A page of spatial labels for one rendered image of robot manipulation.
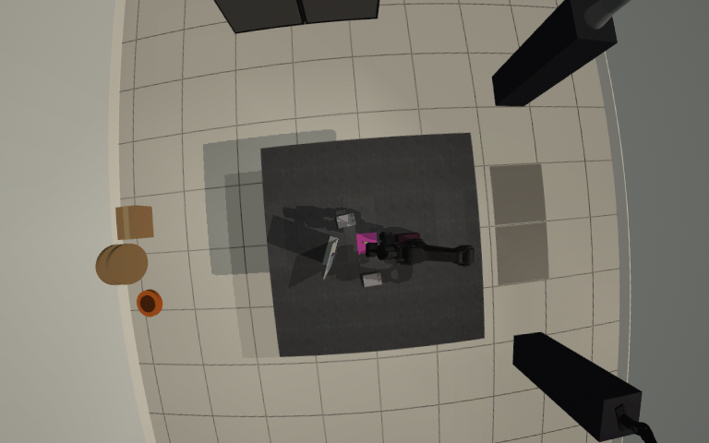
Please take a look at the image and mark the beige panel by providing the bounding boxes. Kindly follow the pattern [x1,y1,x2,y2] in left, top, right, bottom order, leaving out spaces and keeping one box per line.
[322,236,339,280]

